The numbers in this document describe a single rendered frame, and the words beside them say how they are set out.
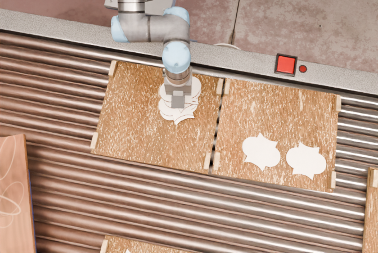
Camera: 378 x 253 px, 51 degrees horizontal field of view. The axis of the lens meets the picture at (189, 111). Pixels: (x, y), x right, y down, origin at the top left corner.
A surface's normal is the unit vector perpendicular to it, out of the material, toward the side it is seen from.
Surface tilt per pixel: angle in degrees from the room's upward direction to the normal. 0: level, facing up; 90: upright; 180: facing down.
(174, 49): 0
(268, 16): 0
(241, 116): 0
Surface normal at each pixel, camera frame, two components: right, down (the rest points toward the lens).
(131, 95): 0.00, -0.26
